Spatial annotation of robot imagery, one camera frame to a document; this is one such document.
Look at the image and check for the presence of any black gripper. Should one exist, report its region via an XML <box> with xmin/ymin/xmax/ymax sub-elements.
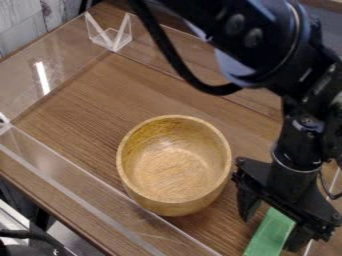
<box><xmin>232</xmin><ymin>147</ymin><xmax>342</xmax><ymax>252</ymax></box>

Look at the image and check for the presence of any green rectangular block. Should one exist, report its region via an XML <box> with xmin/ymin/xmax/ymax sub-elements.
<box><xmin>243</xmin><ymin>208</ymin><xmax>295</xmax><ymax>256</ymax></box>

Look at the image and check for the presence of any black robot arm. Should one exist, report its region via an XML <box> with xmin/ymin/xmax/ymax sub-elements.
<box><xmin>134</xmin><ymin>0</ymin><xmax>342</xmax><ymax>251</ymax></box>

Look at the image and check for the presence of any brown wooden bowl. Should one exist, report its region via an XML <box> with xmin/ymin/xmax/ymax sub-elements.
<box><xmin>116</xmin><ymin>115</ymin><xmax>232</xmax><ymax>217</ymax></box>

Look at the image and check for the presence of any black metal frame piece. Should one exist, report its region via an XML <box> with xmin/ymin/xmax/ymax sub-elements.
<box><xmin>27</xmin><ymin>222</ymin><xmax>69</xmax><ymax>256</ymax></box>

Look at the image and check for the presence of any black cable lower left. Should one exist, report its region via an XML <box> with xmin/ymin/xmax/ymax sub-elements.
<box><xmin>0</xmin><ymin>229</ymin><xmax>64</xmax><ymax>251</ymax></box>

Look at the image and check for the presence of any clear acrylic corner bracket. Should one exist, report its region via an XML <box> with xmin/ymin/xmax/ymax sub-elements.
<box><xmin>84</xmin><ymin>12</ymin><xmax>132</xmax><ymax>52</ymax></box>

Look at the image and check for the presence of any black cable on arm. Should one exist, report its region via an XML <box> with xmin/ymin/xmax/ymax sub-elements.
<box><xmin>126</xmin><ymin>0</ymin><xmax>244</xmax><ymax>97</ymax></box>

